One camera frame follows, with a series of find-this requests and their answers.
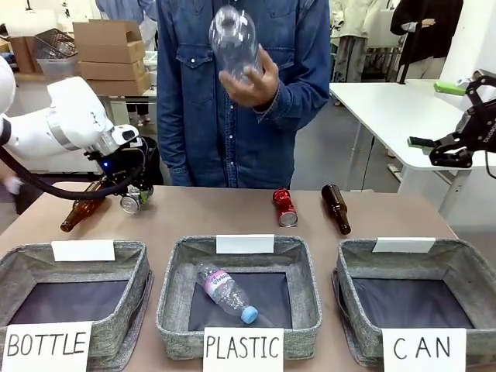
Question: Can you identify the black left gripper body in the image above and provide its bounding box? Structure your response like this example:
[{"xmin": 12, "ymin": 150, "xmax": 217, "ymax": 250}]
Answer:
[{"xmin": 85, "ymin": 136, "xmax": 157, "ymax": 191}]

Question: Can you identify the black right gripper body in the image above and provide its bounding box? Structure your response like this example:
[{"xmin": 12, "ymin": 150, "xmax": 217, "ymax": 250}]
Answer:
[{"xmin": 453, "ymin": 100, "xmax": 496, "ymax": 153}]

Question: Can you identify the silver green crushed can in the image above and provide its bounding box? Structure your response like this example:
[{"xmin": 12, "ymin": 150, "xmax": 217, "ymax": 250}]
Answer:
[{"xmin": 119, "ymin": 186, "xmax": 154, "ymax": 214}]

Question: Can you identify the clear plastic bottle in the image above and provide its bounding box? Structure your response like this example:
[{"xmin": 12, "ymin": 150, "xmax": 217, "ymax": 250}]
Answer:
[{"xmin": 208, "ymin": 5, "xmax": 269, "ymax": 84}]

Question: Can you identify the person's left forearm denim sleeve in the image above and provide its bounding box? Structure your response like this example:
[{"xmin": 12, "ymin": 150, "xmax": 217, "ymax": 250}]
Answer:
[{"xmin": 252, "ymin": 0, "xmax": 332, "ymax": 127}]

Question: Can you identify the grey fabric basket bottle label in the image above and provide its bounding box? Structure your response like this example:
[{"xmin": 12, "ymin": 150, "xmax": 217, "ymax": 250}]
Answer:
[{"xmin": 0, "ymin": 240, "xmax": 155, "ymax": 370}]

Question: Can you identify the grey fabric basket can label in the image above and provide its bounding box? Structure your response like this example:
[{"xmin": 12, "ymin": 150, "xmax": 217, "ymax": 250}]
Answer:
[{"xmin": 331, "ymin": 236, "xmax": 496, "ymax": 368}]

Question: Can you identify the grey fabric basket plastic label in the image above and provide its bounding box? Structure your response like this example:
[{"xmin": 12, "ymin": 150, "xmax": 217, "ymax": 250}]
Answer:
[{"xmin": 155, "ymin": 233, "xmax": 324, "ymax": 360}]

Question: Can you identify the red crushed can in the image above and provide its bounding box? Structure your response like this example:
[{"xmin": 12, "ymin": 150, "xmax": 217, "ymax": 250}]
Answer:
[{"xmin": 272, "ymin": 187, "xmax": 300, "ymax": 228}]

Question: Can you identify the paper sign reading can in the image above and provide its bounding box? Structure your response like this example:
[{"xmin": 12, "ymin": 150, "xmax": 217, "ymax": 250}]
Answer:
[{"xmin": 381, "ymin": 327, "xmax": 468, "ymax": 372}]

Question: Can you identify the person's left hand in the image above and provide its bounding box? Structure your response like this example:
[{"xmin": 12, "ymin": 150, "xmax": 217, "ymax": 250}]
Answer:
[{"xmin": 218, "ymin": 43, "xmax": 281, "ymax": 114}]

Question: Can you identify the amber brown glass bottle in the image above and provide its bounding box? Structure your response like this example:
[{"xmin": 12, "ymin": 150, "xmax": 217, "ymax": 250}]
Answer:
[{"xmin": 59, "ymin": 181, "xmax": 114, "ymax": 234}]

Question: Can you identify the bystander in black clothes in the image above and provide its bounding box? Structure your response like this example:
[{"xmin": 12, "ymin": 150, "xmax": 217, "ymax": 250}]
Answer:
[{"xmin": 389, "ymin": 0, "xmax": 465, "ymax": 85}]

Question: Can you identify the white background table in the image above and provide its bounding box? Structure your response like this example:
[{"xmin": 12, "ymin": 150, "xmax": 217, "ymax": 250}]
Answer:
[{"xmin": 329, "ymin": 78, "xmax": 496, "ymax": 224}]

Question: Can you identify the blank white card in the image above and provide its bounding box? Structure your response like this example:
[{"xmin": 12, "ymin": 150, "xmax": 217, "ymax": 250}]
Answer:
[
  {"xmin": 50, "ymin": 239, "xmax": 117, "ymax": 263},
  {"xmin": 215, "ymin": 233, "xmax": 276, "ymax": 255},
  {"xmin": 371, "ymin": 236, "xmax": 437, "ymax": 254}
]

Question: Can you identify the flat closed cardboard box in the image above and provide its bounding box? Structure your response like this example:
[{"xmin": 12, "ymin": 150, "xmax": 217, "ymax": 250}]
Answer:
[
  {"xmin": 77, "ymin": 57, "xmax": 146, "ymax": 81},
  {"xmin": 86, "ymin": 71, "xmax": 152, "ymax": 97}
]

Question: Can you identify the person's torso denim shirt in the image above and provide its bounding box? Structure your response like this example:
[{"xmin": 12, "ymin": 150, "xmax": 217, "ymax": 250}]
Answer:
[{"xmin": 156, "ymin": 0, "xmax": 332, "ymax": 190}]

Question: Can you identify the bystander in beige coat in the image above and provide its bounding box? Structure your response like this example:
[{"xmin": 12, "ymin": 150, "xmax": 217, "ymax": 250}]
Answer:
[{"xmin": 330, "ymin": 0, "xmax": 390, "ymax": 83}]

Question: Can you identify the dark brown glass bottle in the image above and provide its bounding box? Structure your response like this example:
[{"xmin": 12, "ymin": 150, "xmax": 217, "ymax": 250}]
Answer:
[{"xmin": 320, "ymin": 183, "xmax": 353, "ymax": 236}]

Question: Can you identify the clear plastic crate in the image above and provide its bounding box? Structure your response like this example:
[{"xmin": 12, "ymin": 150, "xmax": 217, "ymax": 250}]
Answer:
[{"xmin": 33, "ymin": 28, "xmax": 81, "ymax": 78}]

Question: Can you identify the plastic bottle with blue cap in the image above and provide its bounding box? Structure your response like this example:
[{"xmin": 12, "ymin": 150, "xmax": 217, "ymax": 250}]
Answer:
[{"xmin": 196, "ymin": 263, "xmax": 260, "ymax": 325}]

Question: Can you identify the open cardboard box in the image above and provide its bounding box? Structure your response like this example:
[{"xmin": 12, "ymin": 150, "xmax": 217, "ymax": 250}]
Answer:
[{"xmin": 72, "ymin": 19, "xmax": 146, "ymax": 65}]

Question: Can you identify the paper sign reading bottle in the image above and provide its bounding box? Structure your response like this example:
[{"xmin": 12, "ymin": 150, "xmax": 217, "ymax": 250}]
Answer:
[{"xmin": 0, "ymin": 320, "xmax": 95, "ymax": 372}]

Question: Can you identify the paper sign reading plastic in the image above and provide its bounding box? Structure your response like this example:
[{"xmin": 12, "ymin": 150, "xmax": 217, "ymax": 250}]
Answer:
[{"xmin": 201, "ymin": 326, "xmax": 285, "ymax": 372}]

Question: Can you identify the black corrugated cable hose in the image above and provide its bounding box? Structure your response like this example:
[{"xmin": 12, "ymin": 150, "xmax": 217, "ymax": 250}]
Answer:
[{"xmin": 0, "ymin": 146, "xmax": 145, "ymax": 203}]

